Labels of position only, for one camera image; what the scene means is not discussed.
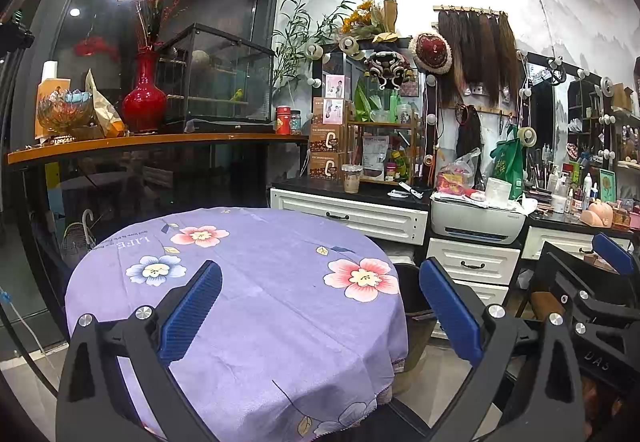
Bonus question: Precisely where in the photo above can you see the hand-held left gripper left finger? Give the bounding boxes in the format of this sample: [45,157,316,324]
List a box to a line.
[55,259,224,442]

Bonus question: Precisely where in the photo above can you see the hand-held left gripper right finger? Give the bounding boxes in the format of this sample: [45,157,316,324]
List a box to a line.
[417,257,586,442]

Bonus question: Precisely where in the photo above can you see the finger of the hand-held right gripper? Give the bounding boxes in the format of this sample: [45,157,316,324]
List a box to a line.
[537,252,640,348]
[591,232,640,283]

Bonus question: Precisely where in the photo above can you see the person's right hand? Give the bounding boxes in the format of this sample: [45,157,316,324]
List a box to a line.
[582,374,640,438]

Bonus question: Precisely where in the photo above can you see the white drawer unit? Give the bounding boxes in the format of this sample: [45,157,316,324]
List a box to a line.
[425,237,522,338]

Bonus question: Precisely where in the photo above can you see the white vanity drawer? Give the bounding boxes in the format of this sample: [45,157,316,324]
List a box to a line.
[521,225,601,260]

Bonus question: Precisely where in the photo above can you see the green framed picture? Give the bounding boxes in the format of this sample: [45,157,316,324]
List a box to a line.
[599,168,618,203]

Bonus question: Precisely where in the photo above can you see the row of cosmetic bottles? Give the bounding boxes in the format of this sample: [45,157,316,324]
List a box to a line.
[530,142,601,215]

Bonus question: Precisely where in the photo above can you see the purple floral tablecloth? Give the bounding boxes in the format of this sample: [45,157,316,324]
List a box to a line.
[64,206,410,440]

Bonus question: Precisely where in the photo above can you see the white printer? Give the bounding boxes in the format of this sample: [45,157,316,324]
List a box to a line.
[430,195,528,245]

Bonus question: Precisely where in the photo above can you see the white hair tool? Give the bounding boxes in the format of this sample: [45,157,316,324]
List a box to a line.
[389,182,426,199]

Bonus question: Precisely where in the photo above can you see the plastic bag with red contents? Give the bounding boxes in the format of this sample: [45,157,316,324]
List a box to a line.
[435,147,482,195]

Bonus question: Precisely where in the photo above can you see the green shopping bag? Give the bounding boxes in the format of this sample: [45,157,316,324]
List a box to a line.
[490,137,525,200]

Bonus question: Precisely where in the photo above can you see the white drawer cabinet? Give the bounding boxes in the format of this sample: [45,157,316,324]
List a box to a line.
[270,187,430,245]

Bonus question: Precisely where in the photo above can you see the black-framed mirror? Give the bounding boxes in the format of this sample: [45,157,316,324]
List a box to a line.
[529,82,556,158]

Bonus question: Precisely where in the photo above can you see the plastic coffee cup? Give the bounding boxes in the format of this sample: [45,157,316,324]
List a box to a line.
[342,163,362,194]

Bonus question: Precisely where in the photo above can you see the white dark pouch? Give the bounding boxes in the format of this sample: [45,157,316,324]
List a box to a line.
[361,136,390,180]

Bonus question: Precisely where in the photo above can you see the wooden-edged counter shelf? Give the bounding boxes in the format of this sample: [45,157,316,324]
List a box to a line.
[6,132,310,167]

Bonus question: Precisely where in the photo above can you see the black wig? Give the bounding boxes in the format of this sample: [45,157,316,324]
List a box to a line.
[454,103,483,170]

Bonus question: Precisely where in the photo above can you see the brown coffee box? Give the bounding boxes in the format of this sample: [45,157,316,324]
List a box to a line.
[309,151,347,180]
[309,123,347,154]

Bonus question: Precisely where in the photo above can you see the yellow sign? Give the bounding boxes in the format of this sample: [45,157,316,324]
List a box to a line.
[44,162,63,203]

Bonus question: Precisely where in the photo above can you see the wooden shelf rack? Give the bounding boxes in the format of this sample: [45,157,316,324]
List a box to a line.
[346,112,418,185]

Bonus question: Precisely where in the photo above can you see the red vase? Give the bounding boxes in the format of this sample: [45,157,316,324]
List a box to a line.
[121,50,168,134]

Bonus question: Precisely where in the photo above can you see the brown paper bag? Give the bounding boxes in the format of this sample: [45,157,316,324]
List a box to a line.
[84,68,126,139]

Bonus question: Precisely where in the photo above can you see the pink white box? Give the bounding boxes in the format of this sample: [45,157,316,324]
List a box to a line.
[313,97,346,125]

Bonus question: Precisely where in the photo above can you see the glass candy bowl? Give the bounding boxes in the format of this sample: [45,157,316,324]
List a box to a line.
[36,90,96,143]

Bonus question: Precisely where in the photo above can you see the glass bird cage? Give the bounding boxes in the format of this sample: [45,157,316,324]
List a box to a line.
[156,22,276,125]

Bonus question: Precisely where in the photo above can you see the hanging hair extensions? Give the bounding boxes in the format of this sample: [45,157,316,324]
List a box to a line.
[434,5,518,108]

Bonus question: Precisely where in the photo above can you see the ornate dark headdress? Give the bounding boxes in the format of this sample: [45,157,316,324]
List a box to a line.
[363,50,417,90]

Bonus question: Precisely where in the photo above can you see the red embroidered hat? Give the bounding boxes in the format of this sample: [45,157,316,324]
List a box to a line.
[408,32,453,74]

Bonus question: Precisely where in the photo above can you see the orange cardboard box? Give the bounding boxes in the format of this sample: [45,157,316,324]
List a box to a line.
[34,61,71,140]

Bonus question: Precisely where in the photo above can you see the green leafy branches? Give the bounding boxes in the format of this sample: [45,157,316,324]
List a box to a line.
[272,0,353,88]

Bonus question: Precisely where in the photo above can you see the red dried branches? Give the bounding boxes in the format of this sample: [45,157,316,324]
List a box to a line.
[131,0,183,53]

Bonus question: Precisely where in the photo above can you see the sunflower bouquet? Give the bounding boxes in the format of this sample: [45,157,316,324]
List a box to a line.
[340,0,401,43]

